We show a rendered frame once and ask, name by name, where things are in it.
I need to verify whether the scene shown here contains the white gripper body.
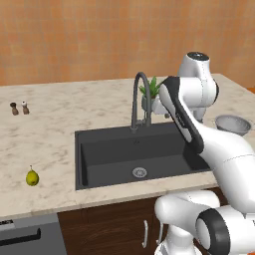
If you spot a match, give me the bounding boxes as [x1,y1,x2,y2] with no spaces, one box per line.
[151,100,171,119]

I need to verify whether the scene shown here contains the dark grey sink faucet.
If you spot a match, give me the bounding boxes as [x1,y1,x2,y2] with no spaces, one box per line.
[129,71,153,134]

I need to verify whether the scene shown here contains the silver sink drain strainer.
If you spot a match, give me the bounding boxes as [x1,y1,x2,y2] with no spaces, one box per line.
[131,166,148,179]

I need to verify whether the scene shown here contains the grey metal colander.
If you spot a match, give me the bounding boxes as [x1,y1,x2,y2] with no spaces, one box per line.
[213,114,253,137]

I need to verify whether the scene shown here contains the dark grey sink basin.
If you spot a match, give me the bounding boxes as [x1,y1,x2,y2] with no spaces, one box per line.
[74,121,214,191]

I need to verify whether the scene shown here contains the yellow green pear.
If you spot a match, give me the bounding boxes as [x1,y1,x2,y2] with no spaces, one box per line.
[25,164,40,187]

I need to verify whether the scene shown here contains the green plant in white pot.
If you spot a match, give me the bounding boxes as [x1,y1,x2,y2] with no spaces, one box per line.
[138,76,166,113]

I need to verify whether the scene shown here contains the white topped salt shaker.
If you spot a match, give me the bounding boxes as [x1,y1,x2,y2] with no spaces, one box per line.
[21,100,31,116]

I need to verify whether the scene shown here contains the grey dishwasher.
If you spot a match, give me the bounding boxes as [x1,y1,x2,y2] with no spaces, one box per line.
[0,212,68,255]

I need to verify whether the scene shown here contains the silver cupboard door handle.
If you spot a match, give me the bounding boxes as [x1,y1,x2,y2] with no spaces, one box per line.
[141,219,149,249]
[155,222,164,246]

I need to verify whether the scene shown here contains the black dishwasher handle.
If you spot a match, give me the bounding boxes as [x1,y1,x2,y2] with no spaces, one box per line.
[0,227,42,247]

